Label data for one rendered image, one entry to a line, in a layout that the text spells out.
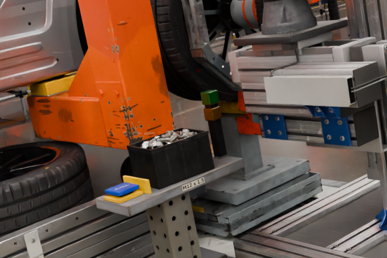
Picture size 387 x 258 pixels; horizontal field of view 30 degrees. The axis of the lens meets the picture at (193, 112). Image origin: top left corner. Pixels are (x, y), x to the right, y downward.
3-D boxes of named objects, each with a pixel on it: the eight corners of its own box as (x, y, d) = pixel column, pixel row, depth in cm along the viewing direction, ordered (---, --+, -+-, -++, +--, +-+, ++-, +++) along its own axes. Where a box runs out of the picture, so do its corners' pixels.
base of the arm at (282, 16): (328, 22, 195) (323, -15, 193) (290, 33, 187) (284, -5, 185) (288, 25, 207) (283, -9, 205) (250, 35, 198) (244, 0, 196)
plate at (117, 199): (127, 190, 206) (126, 187, 206) (143, 193, 200) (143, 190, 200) (104, 200, 201) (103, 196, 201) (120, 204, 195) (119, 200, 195)
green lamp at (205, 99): (211, 102, 222) (209, 89, 221) (220, 102, 219) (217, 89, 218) (201, 105, 220) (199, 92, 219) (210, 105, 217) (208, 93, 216)
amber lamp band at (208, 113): (214, 117, 223) (212, 105, 222) (223, 118, 220) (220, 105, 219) (204, 121, 221) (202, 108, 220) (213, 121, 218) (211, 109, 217)
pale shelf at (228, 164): (209, 162, 231) (207, 152, 230) (245, 167, 218) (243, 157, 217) (96, 208, 205) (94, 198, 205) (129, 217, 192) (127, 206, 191)
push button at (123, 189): (126, 189, 205) (125, 181, 205) (140, 192, 200) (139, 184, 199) (106, 197, 201) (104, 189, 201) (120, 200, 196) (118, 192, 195)
